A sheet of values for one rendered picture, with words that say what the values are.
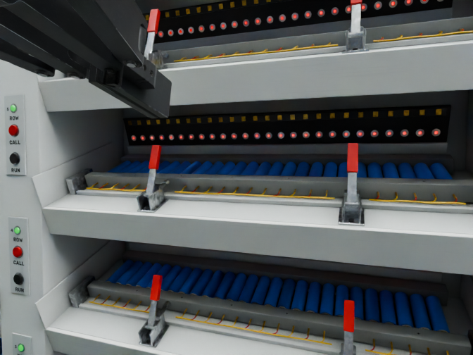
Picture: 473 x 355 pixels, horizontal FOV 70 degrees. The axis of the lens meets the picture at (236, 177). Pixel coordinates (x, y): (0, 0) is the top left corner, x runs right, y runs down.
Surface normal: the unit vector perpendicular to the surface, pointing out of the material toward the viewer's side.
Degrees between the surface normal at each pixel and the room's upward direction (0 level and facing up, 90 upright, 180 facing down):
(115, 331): 19
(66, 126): 90
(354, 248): 109
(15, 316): 90
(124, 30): 93
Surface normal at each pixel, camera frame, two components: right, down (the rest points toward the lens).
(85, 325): -0.10, -0.93
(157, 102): 0.95, 0.02
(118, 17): 0.99, 0.06
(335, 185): -0.31, 0.37
